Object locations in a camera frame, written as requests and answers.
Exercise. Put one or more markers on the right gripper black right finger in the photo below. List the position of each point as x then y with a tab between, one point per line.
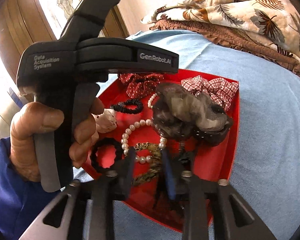
172	167

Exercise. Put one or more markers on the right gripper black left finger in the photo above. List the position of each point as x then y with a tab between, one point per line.
123	180

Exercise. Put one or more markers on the white cherry print scrunchie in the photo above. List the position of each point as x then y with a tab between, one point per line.
106	122

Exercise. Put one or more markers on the grey organza scrunchie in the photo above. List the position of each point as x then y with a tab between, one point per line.
178	114

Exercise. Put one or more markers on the red polka dot scrunchie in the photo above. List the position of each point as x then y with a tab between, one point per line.
140	85

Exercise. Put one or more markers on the red plaid scrunchie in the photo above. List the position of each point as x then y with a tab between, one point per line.
219	89

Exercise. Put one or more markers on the blue sleeve forearm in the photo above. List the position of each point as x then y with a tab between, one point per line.
20	201

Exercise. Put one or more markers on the red jewelry tray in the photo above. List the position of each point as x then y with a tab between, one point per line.
211	163

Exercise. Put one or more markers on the person's left hand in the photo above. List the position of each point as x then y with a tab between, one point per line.
37	118

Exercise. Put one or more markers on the stained glass window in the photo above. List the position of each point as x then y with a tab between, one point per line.
57	2

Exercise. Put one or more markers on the light blue bed sheet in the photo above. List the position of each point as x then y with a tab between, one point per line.
266	169

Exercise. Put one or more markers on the brown ruffled blanket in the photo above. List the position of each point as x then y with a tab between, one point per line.
234	39

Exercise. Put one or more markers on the floral beige blanket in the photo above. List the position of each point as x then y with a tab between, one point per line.
274	24

